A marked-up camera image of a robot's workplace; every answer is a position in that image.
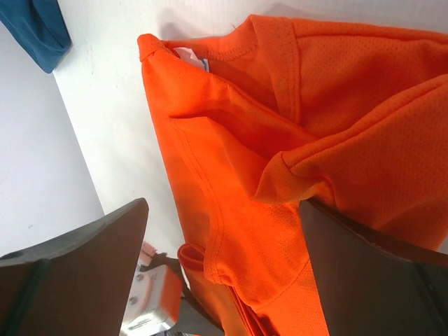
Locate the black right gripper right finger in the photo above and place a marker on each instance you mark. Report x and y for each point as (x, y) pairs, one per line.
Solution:
(370, 283)

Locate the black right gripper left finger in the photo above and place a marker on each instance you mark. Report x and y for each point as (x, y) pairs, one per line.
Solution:
(77, 283)

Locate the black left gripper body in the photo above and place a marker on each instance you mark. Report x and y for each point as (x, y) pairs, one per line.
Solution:
(192, 319)

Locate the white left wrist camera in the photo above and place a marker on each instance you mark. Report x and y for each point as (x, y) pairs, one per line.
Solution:
(154, 298)

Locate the orange t shirt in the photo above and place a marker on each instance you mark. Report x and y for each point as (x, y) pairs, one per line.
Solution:
(281, 110)

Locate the blue folded t shirt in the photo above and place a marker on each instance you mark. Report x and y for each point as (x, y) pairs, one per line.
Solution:
(39, 28)

